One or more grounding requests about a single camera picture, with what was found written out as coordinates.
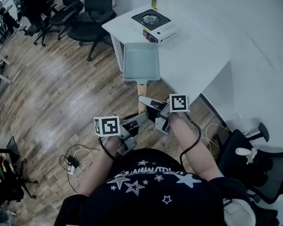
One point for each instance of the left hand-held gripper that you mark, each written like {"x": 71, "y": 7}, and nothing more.
{"x": 107, "y": 126}

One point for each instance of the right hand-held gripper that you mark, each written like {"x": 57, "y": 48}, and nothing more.
{"x": 179, "y": 103}

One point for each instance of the white portable gas stove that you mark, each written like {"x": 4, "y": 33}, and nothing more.
{"x": 155, "y": 27}

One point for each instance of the person's right forearm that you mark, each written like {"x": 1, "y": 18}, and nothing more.
{"x": 192, "y": 145}

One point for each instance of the person's left forearm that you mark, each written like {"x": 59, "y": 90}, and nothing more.
{"x": 100, "y": 165}

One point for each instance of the white table leg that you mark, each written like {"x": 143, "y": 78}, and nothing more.
{"x": 117, "y": 50}

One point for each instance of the black shirt with white stars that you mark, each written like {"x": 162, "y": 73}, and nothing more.
{"x": 147, "y": 199}

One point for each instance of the white power strip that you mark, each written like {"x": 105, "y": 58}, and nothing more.
{"x": 73, "y": 165}

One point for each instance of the yellow bottle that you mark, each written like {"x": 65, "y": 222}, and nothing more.
{"x": 154, "y": 0}

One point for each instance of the small white bottle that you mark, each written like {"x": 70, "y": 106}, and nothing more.
{"x": 241, "y": 151}

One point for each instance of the white green flower bunch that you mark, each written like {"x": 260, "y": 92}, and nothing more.
{"x": 251, "y": 155}

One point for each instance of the black folding stand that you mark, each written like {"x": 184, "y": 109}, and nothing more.
{"x": 16, "y": 162}

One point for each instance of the white cloth bag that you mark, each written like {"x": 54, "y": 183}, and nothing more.
{"x": 239, "y": 213}

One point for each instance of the black mesh office chair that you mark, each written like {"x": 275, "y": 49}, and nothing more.
{"x": 270, "y": 172}

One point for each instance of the white desk frame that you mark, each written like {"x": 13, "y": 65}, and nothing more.
{"x": 0, "y": 75}

